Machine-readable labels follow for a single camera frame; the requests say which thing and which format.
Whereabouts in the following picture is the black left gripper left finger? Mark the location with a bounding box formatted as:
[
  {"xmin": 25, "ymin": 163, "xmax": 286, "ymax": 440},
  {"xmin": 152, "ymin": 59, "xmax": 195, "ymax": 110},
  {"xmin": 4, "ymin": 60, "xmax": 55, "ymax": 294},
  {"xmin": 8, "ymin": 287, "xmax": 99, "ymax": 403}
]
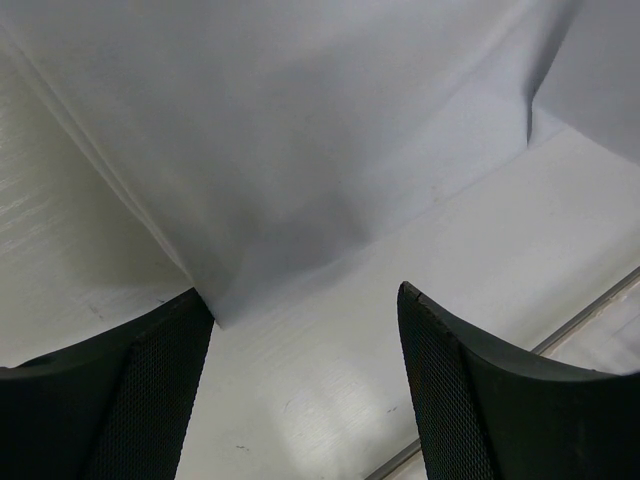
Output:
[{"xmin": 1, "ymin": 289, "xmax": 214, "ymax": 479}]

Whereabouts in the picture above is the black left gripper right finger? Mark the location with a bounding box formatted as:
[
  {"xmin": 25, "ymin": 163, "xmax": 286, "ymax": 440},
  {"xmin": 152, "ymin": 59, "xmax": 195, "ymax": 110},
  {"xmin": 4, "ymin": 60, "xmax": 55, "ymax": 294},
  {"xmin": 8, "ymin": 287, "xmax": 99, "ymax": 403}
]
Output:
[{"xmin": 396, "ymin": 280, "xmax": 640, "ymax": 480}]

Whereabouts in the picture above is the white skirt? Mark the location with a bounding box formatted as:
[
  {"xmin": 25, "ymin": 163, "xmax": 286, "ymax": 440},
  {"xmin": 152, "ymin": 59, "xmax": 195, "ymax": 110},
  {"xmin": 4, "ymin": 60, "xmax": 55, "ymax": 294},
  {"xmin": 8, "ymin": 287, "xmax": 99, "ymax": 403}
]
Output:
[{"xmin": 1, "ymin": 1, "xmax": 639, "ymax": 319}]

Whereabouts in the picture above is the metal table edge rail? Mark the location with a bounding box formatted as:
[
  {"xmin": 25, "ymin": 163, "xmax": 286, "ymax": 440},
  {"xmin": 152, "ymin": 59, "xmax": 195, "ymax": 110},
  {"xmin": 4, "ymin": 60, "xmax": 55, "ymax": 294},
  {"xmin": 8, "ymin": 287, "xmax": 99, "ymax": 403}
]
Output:
[{"xmin": 364, "ymin": 267, "xmax": 640, "ymax": 480}]

